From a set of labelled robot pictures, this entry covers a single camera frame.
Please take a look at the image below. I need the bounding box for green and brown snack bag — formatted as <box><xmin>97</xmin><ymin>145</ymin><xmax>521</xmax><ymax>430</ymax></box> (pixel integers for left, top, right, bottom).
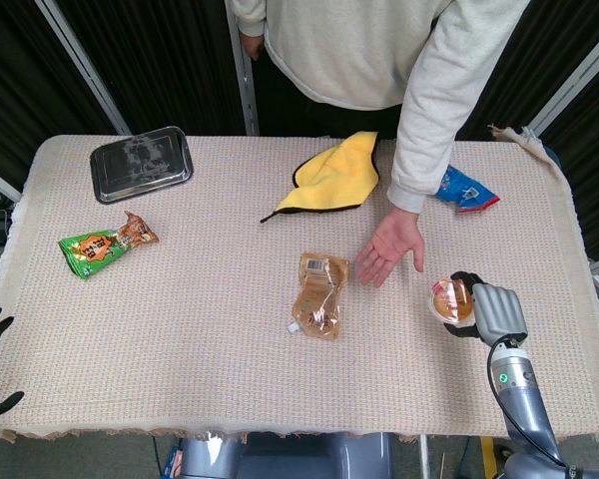
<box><xmin>58</xmin><ymin>210</ymin><xmax>160</xmax><ymax>281</ymax></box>

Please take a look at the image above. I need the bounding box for beige woven tablecloth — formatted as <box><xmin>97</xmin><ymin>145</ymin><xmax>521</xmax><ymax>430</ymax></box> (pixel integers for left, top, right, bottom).
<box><xmin>0</xmin><ymin>124</ymin><xmax>599</xmax><ymax>445</ymax></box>

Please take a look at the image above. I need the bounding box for perforated white frame post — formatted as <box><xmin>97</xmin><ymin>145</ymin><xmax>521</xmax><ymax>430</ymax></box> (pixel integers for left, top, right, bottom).
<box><xmin>224</xmin><ymin>0</ymin><xmax>261</xmax><ymax>137</ymax></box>

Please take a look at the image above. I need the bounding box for person left hand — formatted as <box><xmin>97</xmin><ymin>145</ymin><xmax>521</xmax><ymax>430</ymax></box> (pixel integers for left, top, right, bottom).
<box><xmin>354</xmin><ymin>207</ymin><xmax>426</xmax><ymax>289</ymax></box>

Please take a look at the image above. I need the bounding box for person right forearm grey sleeve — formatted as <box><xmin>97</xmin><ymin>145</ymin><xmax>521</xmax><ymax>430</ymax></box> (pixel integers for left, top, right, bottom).
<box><xmin>228</xmin><ymin>0</ymin><xmax>270</xmax><ymax>39</ymax></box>

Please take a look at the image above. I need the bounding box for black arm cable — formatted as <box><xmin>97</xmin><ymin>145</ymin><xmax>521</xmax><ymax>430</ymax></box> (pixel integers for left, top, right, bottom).
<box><xmin>486</xmin><ymin>334</ymin><xmax>568</xmax><ymax>468</ymax></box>

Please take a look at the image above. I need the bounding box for brown spout pouch white cap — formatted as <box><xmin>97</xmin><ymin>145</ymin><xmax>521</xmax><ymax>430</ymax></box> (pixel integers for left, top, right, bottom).
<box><xmin>287</xmin><ymin>251</ymin><xmax>351</xmax><ymax>341</ymax></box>

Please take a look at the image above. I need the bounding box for person right hand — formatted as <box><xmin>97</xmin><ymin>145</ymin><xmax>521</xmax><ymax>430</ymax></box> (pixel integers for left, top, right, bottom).
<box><xmin>243</xmin><ymin>33</ymin><xmax>265</xmax><ymax>62</ymax></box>

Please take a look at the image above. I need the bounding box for yellow cloth black trim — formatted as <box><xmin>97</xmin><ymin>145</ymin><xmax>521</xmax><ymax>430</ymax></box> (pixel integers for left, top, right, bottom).
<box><xmin>259</xmin><ymin>131</ymin><xmax>380</xmax><ymax>224</ymax></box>

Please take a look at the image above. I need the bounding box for orange jelly cup clear lid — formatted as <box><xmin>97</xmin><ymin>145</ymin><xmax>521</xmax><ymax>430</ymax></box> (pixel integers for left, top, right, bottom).
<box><xmin>430</xmin><ymin>277</ymin><xmax>477</xmax><ymax>323</ymax></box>

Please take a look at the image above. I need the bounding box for rectangular stainless steel tray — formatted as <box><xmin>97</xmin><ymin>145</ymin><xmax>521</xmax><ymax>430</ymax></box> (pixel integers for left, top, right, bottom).
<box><xmin>89</xmin><ymin>125</ymin><xmax>195</xmax><ymax>205</ymax></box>

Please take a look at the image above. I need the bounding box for person left forearm grey sleeve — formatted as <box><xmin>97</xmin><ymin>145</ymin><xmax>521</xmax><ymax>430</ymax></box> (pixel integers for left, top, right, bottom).
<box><xmin>386</xmin><ymin>0</ymin><xmax>530</xmax><ymax>215</ymax></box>

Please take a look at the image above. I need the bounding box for white metal frame post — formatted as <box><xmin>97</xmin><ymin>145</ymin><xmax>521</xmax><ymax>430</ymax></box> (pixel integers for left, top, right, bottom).
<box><xmin>0</xmin><ymin>162</ymin><xmax>22</xmax><ymax>203</ymax></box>
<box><xmin>526</xmin><ymin>29</ymin><xmax>599</xmax><ymax>137</ymax></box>
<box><xmin>33</xmin><ymin>0</ymin><xmax>133</xmax><ymax>136</ymax></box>

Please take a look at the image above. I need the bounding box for blue and red snack bag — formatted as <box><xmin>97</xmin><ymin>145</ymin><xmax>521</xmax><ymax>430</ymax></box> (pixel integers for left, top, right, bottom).
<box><xmin>434</xmin><ymin>164</ymin><xmax>501</xmax><ymax>215</ymax></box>

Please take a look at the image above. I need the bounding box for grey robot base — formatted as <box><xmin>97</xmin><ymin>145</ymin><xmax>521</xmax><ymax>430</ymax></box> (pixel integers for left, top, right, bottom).
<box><xmin>179</xmin><ymin>431</ymin><xmax>395</xmax><ymax>479</ymax></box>

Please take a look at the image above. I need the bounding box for person torso grey sweatshirt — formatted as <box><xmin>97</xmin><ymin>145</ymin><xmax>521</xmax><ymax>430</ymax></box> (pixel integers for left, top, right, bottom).
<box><xmin>259</xmin><ymin>0</ymin><xmax>453</xmax><ymax>140</ymax></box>

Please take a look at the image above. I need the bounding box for right robot hand grey black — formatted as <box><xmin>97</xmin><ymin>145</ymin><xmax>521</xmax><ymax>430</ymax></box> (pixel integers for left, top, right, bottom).
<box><xmin>441</xmin><ymin>270</ymin><xmax>529</xmax><ymax>348</ymax></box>

